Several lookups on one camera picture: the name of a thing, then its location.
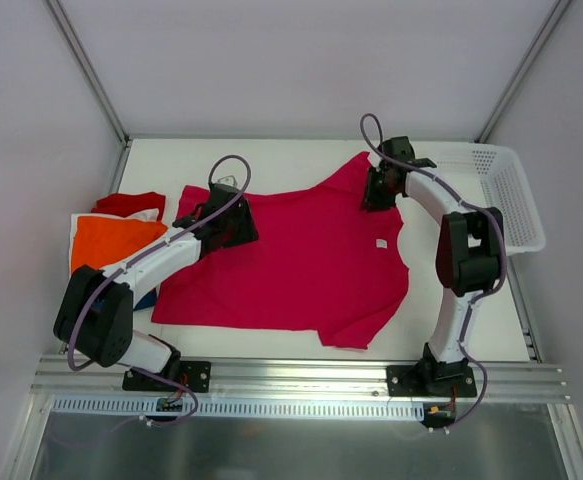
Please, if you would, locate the pink t-shirt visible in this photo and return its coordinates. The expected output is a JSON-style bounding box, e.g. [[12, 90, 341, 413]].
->
[[151, 152, 409, 350]]

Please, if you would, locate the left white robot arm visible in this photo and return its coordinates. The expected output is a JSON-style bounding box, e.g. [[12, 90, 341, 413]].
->
[[53, 183, 259, 390]]

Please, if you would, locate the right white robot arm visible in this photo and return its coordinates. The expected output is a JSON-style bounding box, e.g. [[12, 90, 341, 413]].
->
[[361, 136, 506, 396]]

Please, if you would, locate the white plastic mesh basket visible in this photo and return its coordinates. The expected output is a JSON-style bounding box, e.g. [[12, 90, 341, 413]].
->
[[424, 142, 546, 256]]

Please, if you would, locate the red folded t-shirt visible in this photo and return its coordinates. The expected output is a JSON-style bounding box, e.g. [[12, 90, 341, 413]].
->
[[91, 192, 166, 221]]

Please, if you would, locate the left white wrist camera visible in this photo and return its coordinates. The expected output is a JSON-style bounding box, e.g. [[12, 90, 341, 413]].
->
[[217, 175, 238, 188]]

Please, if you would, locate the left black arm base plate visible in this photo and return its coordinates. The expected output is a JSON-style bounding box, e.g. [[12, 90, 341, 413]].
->
[[122, 360, 212, 393]]

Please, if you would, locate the white slotted cable duct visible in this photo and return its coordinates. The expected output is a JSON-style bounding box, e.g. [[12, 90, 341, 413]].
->
[[52, 395, 425, 422]]

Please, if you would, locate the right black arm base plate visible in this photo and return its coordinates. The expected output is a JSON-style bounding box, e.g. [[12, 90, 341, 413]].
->
[[385, 362, 477, 398]]

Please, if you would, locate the aluminium mounting rail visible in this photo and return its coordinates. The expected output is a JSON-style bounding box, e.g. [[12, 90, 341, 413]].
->
[[31, 355, 574, 404]]

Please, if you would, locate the right aluminium frame post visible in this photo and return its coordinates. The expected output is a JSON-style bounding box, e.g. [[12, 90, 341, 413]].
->
[[474, 0, 574, 144]]

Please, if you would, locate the aluminium frame post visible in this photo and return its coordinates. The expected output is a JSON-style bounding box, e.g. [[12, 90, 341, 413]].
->
[[474, 0, 574, 144], [43, 0, 129, 146]]

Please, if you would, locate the left aluminium frame post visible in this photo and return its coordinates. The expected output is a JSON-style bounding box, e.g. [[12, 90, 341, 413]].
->
[[43, 0, 129, 146]]

